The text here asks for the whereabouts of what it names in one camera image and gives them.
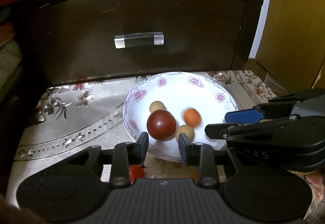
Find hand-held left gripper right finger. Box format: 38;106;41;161
178;133;245;187

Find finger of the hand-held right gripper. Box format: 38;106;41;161
204;115;298;140
225;88;325;123

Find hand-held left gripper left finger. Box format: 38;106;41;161
44;132;149;187

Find large dark red tomato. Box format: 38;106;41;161
146;110;177;141

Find small orange fruit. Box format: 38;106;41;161
182;108;202;128

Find white floral plate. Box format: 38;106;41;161
122;72;239;162

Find person's right hand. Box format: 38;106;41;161
306;172;325;203

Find small tan round fruit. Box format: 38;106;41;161
149;101;166;113
175;124;195;142

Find small bright red tomato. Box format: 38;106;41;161
129;165;146;185

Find floral tablecloth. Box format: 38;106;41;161
6;70;292;210

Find yellow wooden cabinet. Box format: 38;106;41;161
255;0;325;90

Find dark wooden drawer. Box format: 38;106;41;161
16;0;266;87

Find silver black drawer handle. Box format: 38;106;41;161
114;32;165;49

